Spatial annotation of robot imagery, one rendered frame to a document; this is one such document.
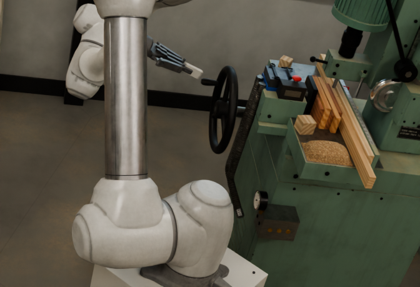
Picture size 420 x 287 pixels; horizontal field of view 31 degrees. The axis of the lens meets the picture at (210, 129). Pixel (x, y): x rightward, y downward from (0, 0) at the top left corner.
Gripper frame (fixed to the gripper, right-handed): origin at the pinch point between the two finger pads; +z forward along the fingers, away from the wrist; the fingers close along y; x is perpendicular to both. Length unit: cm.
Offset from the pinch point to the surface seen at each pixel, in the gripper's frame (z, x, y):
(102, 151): 14, 89, 71
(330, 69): 33.1, -27.7, -12.9
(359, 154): 40, -20, -45
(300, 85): 23.1, -21.6, -21.9
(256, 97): 15.5, -10.1, -18.5
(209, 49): 47, 39, 119
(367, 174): 40, -20, -53
